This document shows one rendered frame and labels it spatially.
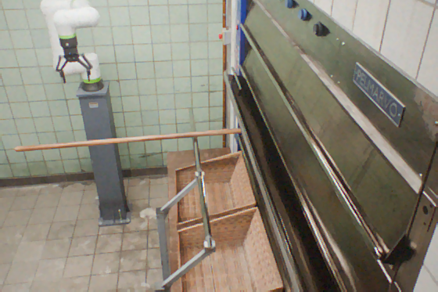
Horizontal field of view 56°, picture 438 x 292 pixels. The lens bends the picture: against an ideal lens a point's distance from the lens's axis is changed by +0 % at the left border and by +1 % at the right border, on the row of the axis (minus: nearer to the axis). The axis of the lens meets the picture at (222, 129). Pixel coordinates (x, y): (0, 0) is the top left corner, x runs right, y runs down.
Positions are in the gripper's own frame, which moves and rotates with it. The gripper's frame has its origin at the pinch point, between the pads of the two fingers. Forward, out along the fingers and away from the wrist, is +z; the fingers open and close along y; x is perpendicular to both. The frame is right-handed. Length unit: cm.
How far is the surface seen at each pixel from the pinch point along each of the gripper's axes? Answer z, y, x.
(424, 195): -47, -94, 174
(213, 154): 91, -84, -39
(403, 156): -48, -96, 163
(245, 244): 86, -87, 62
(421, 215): -43, -94, 175
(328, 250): -2, -92, 146
